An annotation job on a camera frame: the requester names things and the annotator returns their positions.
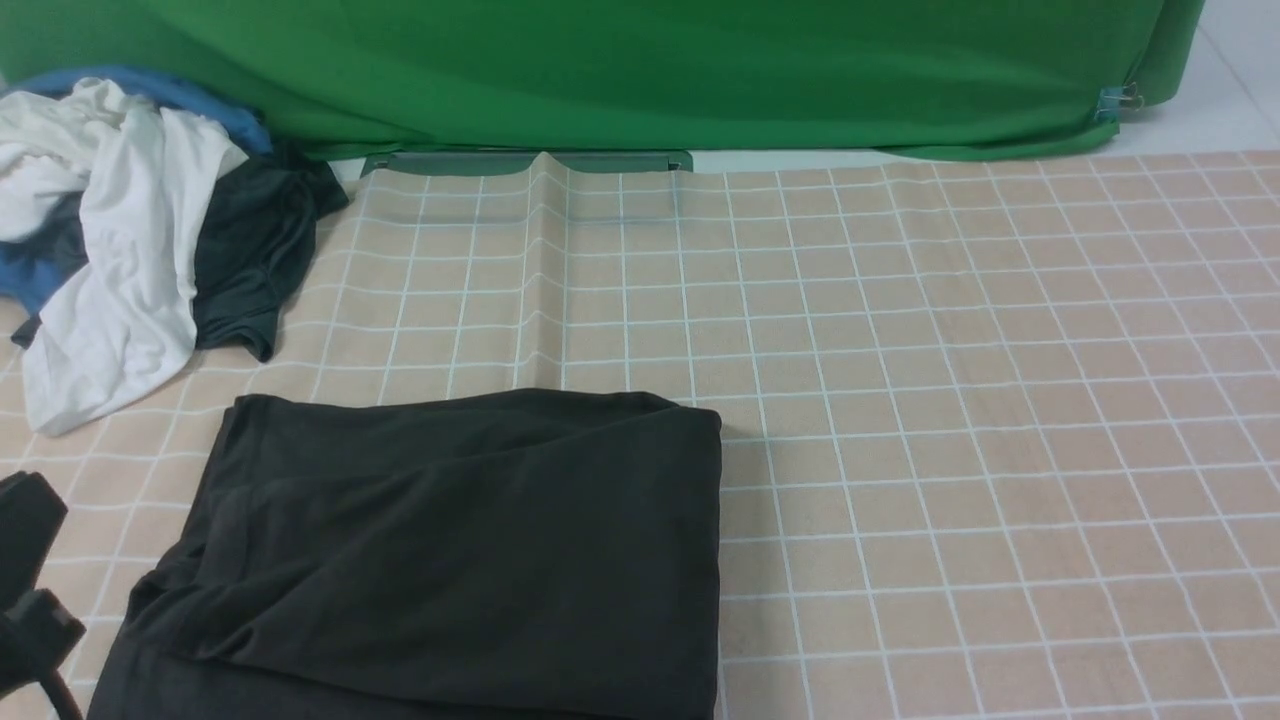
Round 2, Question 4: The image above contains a teal binder clip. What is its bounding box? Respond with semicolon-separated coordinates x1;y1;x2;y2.
1094;82;1146;123

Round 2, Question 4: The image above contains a dark teal shirt in pile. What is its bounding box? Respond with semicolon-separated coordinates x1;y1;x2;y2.
1;143;349;363

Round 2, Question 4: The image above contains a green backdrop cloth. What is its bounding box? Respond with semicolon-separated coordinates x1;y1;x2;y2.
1;1;1204;161

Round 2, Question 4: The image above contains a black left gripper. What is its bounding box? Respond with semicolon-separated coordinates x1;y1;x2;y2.
1;471;86;701

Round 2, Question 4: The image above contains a white shirt in pile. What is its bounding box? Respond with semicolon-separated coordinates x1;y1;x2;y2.
3;78;247;436

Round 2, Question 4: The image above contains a dark gray long-sleeve shirt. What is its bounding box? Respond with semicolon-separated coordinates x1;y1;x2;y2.
88;389;722;719

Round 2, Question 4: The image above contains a blue shirt in pile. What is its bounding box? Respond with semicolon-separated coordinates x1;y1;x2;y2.
3;67;274;314

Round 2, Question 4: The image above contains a beige grid-pattern mat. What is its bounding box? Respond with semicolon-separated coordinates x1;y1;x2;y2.
3;151;1279;719

